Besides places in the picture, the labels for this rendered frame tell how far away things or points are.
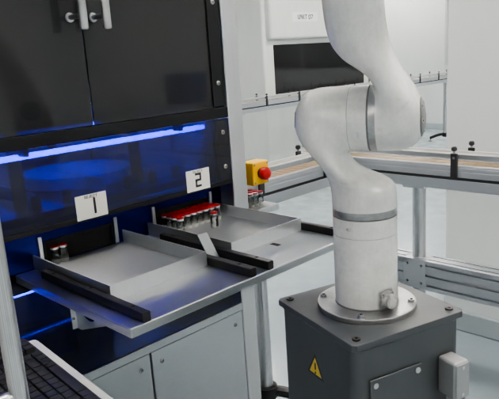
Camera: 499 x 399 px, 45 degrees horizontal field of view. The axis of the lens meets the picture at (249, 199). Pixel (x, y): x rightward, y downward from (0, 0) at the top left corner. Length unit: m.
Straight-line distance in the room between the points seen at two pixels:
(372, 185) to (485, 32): 1.78
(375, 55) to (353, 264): 0.38
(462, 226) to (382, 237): 1.86
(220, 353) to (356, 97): 1.06
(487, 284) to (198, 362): 1.07
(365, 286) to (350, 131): 0.29
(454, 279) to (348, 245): 1.27
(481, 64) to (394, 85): 1.79
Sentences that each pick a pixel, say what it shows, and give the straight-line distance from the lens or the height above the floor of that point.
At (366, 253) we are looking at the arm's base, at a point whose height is 0.98.
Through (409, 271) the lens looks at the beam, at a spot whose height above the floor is 0.49.
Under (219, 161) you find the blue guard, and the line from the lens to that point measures 1.75.
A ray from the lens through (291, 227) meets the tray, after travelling 1.61.
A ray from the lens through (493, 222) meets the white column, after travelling 2.89.
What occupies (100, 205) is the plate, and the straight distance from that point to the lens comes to 1.52.
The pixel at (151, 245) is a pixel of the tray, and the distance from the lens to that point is 1.57.
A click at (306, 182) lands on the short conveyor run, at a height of 0.89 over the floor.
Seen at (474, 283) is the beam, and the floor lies 0.50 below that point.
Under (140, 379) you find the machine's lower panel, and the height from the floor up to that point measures 0.52.
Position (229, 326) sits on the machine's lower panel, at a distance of 1.89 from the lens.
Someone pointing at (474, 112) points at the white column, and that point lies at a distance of 2.84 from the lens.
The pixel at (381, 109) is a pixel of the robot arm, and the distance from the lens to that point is 1.06.
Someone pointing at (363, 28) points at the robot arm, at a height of 1.38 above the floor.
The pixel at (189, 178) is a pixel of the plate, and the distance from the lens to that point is 1.68.
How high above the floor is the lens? 1.35
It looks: 13 degrees down
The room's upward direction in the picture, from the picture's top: 4 degrees counter-clockwise
